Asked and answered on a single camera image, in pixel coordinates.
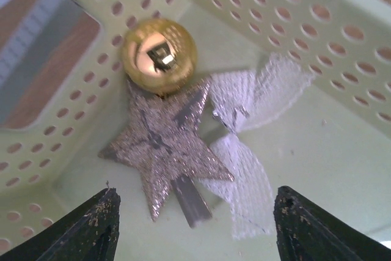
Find gold bauble ornament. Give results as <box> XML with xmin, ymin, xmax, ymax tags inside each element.
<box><xmin>120</xmin><ymin>18</ymin><xmax>198</xmax><ymax>96</ymax></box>

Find grey slotted cable duct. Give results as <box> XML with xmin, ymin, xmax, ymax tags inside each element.
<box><xmin>0</xmin><ymin>4</ymin><xmax>49</xmax><ymax>90</ymax></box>

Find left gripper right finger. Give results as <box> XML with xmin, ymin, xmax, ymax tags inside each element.
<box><xmin>274</xmin><ymin>186</ymin><xmax>390</xmax><ymax>261</ymax></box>

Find white mesh ribbon bow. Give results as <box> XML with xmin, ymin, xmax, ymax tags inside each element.
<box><xmin>202</xmin><ymin>53</ymin><xmax>316</xmax><ymax>240</ymax></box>

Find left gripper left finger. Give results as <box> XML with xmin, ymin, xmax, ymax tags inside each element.
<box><xmin>1</xmin><ymin>188</ymin><xmax>120</xmax><ymax>260</ymax></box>

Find pale green perforated basket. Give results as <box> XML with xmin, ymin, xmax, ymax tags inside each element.
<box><xmin>1</xmin><ymin>0</ymin><xmax>390</xmax><ymax>260</ymax></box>

